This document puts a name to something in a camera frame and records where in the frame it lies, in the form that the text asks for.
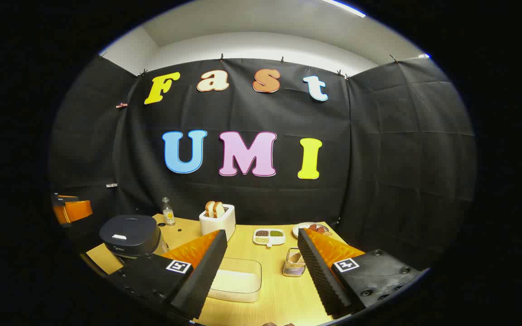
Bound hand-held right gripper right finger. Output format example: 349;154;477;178
297;228;422;317

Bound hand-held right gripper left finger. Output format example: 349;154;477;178
107;230;228;320

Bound metal wire chopstick holder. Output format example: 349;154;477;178
282;247;307;277

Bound white rice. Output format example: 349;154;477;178
209;269;260;295

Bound black silver rice cooker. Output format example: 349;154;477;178
99;215;169;261

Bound clear plastic box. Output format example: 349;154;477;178
207;257;262;303

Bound white round plate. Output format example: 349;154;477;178
292;222;333;239

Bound white toaster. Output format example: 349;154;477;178
199;204;236;241

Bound white divided bean dish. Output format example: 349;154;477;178
253;228;286;248

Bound small glass bottle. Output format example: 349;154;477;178
162;197;175;225

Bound black backdrop cloth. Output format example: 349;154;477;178
49;54;477;272

